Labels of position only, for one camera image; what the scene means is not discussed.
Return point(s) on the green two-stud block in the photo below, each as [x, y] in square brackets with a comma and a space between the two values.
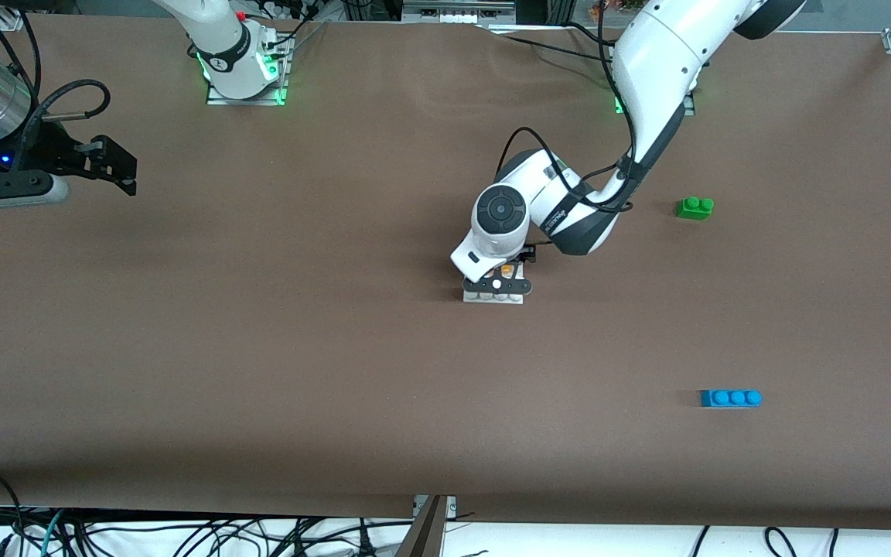
[693, 209]

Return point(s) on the aluminium frame with power strip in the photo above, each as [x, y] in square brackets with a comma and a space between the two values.
[453, 15]

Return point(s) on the brown table cover sheet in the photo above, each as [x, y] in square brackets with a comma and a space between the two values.
[445, 425]

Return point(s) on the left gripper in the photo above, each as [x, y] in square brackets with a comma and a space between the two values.
[529, 254]

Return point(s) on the blue three-stud block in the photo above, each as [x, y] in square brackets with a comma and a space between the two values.
[728, 399]

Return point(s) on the colourful background toys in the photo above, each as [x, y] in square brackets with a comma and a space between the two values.
[602, 8]

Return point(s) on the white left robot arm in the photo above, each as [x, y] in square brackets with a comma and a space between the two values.
[662, 62]

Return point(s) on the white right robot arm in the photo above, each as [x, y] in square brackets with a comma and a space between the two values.
[217, 39]

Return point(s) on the aluminium table frame profile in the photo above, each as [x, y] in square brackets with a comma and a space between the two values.
[426, 534]

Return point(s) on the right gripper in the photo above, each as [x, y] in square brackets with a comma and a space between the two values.
[59, 152]

